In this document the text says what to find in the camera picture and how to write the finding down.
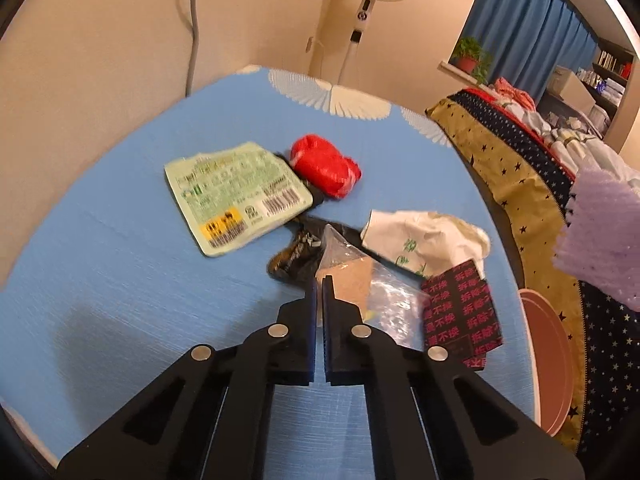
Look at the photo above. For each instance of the white paper bag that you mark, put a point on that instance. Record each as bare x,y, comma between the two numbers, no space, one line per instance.
425,243

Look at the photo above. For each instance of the pink plastic trash basin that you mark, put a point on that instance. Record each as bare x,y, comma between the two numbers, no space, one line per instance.
553,362

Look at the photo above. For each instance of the purple foam fruit net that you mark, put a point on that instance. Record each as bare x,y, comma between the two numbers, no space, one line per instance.
600,244

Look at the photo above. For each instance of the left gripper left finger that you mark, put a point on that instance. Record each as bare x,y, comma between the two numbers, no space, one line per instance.
206,416

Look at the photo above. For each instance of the navy star bed sheet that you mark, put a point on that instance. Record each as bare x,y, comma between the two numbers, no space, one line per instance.
532,189

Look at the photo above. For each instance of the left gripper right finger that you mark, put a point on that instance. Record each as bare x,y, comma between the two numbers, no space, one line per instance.
430,417

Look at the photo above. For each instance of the small red plastic bag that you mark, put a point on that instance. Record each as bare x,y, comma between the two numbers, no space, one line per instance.
324,166

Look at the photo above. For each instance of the dark pink-lettered wrapper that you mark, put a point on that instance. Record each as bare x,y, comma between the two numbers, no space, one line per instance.
459,315

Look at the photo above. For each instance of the green snack wrapper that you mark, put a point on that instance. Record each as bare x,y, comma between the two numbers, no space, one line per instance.
231,197

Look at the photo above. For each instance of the pink folded clothes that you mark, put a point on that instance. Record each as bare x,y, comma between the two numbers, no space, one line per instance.
504,88

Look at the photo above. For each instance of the wooden bookshelf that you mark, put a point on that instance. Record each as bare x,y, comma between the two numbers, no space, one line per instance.
607,76

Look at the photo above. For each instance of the plaid light blue quilt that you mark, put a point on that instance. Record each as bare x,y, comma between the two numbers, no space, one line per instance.
589,150

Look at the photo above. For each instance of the white plastic jar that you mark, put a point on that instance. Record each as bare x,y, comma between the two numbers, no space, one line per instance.
599,118

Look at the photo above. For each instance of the blue curtain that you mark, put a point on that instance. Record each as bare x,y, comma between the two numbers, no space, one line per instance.
527,39

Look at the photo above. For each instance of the blue patterned table cloth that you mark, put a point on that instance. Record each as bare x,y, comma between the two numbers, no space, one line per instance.
112,287

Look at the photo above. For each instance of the clear plastic zip bag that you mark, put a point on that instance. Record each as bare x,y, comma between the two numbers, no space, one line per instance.
384,300

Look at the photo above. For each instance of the cardboard box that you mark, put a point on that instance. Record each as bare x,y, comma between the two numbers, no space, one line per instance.
564,84

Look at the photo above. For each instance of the black plastic bag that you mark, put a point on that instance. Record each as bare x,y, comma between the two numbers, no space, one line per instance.
297,263

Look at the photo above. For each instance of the potted green plant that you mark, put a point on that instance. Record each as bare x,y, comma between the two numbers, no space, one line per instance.
470,57

